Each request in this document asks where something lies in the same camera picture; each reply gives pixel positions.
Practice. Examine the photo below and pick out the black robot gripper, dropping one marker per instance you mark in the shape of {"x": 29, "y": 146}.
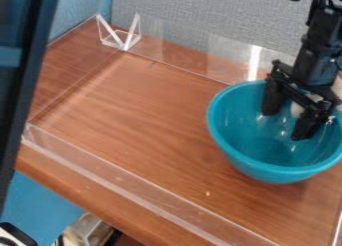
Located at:
{"x": 312, "y": 75}

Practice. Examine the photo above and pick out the blue plastic bowl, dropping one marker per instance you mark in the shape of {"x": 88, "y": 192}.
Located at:
{"x": 256, "y": 141}

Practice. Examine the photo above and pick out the white toy mushroom brown cap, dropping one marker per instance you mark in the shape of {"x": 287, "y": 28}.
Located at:
{"x": 297, "y": 108}

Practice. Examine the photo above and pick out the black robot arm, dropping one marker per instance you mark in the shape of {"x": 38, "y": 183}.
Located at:
{"x": 325, "y": 27}

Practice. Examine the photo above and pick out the clear acrylic back barrier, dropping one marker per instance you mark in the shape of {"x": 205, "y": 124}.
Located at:
{"x": 224, "y": 60}

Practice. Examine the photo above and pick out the clear acrylic barrier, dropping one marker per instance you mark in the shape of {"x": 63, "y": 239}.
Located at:
{"x": 150, "y": 213}
{"x": 224, "y": 60}

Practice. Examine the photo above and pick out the clear acrylic front barrier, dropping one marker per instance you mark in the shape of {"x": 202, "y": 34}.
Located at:
{"x": 150, "y": 213}

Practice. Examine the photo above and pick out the black white object bottom left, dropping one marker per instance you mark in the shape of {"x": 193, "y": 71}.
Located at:
{"x": 14, "y": 237}

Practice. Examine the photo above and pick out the clear acrylic corner bracket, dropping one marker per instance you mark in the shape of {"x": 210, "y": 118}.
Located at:
{"x": 117, "y": 38}

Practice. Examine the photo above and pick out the metal table frame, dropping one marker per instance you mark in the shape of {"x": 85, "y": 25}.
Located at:
{"x": 88, "y": 231}

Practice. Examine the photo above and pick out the dark blue foreground post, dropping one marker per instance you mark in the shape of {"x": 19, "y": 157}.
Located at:
{"x": 26, "y": 23}

